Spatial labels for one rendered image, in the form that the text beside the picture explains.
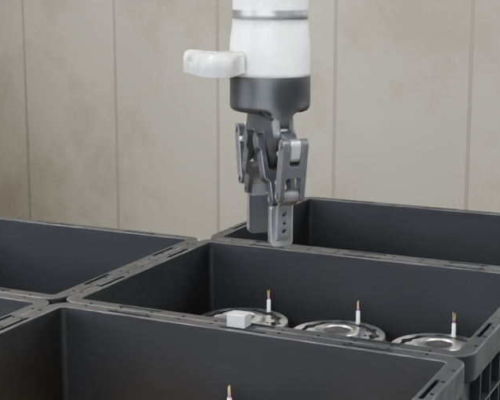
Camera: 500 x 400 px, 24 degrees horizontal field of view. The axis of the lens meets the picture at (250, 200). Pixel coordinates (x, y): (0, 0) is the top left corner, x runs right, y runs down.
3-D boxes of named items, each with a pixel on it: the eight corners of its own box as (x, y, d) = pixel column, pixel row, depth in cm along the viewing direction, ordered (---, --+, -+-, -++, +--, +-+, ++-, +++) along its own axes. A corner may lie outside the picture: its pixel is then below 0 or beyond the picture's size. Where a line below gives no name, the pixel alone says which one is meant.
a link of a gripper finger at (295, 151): (267, 121, 105) (264, 144, 106) (284, 144, 101) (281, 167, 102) (292, 120, 106) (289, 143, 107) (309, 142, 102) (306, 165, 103)
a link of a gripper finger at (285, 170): (278, 136, 102) (270, 195, 105) (285, 146, 101) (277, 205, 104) (306, 136, 103) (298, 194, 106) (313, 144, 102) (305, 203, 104)
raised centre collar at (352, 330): (367, 332, 123) (368, 326, 123) (349, 344, 119) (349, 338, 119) (326, 325, 126) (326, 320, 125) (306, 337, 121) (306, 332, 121)
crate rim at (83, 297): (544, 296, 120) (546, 274, 120) (469, 386, 94) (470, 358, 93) (205, 257, 137) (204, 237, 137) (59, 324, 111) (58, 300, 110)
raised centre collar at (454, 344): (468, 345, 119) (469, 340, 119) (455, 359, 114) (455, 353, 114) (422, 339, 121) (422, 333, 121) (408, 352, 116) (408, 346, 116)
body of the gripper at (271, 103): (325, 69, 104) (324, 172, 106) (291, 63, 112) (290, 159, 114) (246, 71, 102) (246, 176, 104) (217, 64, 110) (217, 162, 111)
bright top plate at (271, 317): (305, 321, 129) (305, 316, 128) (255, 344, 120) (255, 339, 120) (230, 307, 134) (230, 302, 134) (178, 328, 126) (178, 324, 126)
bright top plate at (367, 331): (399, 332, 124) (399, 328, 124) (363, 359, 116) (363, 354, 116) (314, 320, 129) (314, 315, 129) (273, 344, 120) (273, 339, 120)
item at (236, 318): (251, 325, 102) (251, 312, 102) (244, 328, 101) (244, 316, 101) (233, 322, 103) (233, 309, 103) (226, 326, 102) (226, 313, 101)
